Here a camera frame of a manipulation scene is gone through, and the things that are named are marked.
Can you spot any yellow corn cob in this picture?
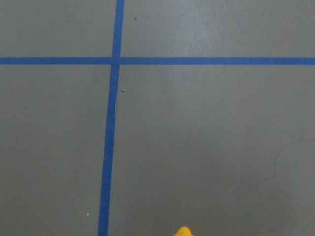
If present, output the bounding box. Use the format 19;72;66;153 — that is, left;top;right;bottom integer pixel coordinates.
173;226;194;236

